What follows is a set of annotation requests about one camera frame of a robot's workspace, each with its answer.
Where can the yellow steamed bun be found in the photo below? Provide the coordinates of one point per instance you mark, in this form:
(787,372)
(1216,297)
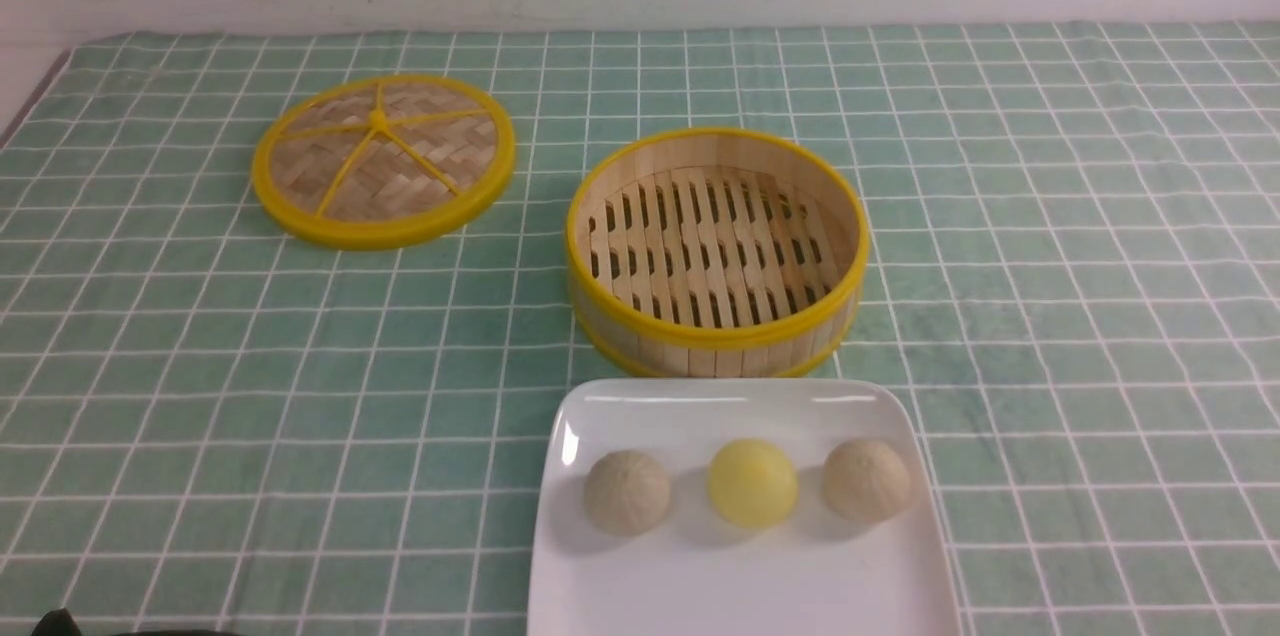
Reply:
(752,484)

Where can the beige round steamed bun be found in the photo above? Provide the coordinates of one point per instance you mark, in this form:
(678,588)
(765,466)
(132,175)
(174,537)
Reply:
(867,481)

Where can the bamboo steamer lid yellow rim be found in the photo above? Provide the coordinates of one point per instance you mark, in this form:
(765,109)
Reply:
(385,163)

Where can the beige pleated steamed bun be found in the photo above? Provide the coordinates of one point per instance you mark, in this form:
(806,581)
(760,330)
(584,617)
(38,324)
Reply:
(627,493)

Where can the bamboo steamer basket yellow rim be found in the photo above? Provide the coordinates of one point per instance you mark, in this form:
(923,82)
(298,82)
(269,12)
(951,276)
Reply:
(716,252)

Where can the green checked tablecloth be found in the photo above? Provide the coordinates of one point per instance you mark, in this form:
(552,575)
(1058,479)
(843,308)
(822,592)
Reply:
(1073,290)

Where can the white rectangular plate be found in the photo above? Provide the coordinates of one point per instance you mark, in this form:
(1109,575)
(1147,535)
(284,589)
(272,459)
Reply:
(694,574)

